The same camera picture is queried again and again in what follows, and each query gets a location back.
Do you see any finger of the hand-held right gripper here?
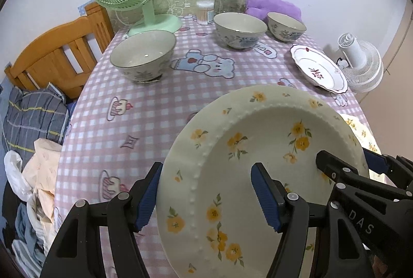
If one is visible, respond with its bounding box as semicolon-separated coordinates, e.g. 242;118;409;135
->
363;148;413;191
315;150;408;201

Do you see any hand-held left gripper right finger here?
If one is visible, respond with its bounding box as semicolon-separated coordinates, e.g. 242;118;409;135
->
251;162;375;278

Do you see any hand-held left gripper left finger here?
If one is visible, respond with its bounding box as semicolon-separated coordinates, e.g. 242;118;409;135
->
40;162;163;278

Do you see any cream plate with yellow flowers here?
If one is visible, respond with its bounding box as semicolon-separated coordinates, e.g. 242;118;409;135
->
341;113;383;182
156;85;370;278

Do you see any large dark-rimmed ceramic bowl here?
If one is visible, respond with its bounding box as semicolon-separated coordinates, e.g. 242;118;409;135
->
110;29;176;83

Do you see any pink checked tablecloth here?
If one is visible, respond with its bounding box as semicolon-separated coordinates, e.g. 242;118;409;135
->
53;15;384;278

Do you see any white desk fan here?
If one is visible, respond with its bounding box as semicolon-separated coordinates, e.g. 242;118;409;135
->
336;33;384;93

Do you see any white plate with red flower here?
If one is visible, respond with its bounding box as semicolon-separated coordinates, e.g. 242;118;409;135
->
290;44;349;94

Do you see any peach cloth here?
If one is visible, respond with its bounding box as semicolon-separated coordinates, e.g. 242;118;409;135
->
22;137;65;233

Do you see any blue clothes pile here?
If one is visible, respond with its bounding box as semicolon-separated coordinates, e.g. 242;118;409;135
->
11;200;49;277

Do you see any white plastic bag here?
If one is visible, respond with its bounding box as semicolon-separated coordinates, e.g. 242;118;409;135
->
4;150;33;201

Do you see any grey plaid pillow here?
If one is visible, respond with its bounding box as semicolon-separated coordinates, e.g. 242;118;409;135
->
2;82;70;162

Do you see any small blue floral bowl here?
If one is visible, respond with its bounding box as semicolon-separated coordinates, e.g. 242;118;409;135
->
266;11;307;42

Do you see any medium blue floral bowl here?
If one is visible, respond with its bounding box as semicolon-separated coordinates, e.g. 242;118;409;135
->
213;12;268;50

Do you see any wooden bed headboard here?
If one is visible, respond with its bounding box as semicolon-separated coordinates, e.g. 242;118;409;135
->
5;2;115;101

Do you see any purple plush toy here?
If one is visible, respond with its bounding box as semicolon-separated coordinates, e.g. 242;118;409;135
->
246;0;302;23

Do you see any cotton swab container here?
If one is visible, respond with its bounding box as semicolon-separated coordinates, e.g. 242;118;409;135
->
196;0;215;26

